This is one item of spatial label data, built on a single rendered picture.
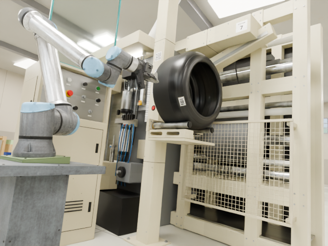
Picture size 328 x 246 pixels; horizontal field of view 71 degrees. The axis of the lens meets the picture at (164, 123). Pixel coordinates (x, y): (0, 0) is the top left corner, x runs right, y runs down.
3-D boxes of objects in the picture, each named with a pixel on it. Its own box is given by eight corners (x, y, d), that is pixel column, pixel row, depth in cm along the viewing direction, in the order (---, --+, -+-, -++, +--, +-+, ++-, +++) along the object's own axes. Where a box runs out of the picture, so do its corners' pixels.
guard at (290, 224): (180, 199, 206) (186, 122, 216) (182, 199, 207) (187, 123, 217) (292, 228, 144) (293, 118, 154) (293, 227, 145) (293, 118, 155)
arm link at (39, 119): (10, 135, 110) (13, 99, 111) (37, 135, 127) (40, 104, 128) (37, 136, 107) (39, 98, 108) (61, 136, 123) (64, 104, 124)
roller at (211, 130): (174, 129, 196) (177, 127, 199) (176, 134, 197) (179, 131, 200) (210, 129, 172) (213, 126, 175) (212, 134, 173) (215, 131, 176)
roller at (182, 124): (151, 124, 176) (154, 122, 179) (153, 130, 177) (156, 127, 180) (187, 123, 152) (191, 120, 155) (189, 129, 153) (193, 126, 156)
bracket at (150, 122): (145, 131, 175) (147, 118, 176) (179, 137, 203) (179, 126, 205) (148, 131, 173) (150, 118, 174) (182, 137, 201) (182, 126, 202)
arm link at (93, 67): (14, -6, 124) (104, 60, 107) (32, 8, 136) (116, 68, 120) (3, 13, 125) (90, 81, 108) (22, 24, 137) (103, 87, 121)
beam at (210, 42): (184, 51, 211) (186, 36, 213) (200, 61, 229) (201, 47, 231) (250, 30, 169) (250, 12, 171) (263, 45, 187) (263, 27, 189)
